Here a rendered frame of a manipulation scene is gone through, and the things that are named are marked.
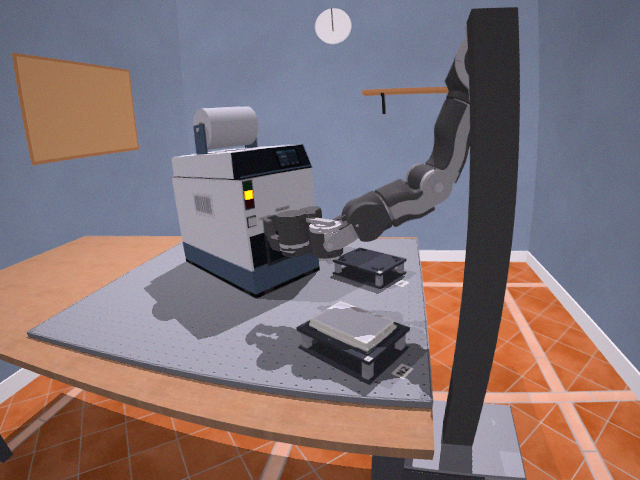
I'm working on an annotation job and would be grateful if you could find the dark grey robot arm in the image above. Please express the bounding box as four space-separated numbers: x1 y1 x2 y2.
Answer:
309 24 470 264

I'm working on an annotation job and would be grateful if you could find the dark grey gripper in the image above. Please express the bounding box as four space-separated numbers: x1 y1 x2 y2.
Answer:
263 206 335 257

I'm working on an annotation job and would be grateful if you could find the grey roll on bracket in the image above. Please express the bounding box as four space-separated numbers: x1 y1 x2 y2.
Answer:
193 106 258 150

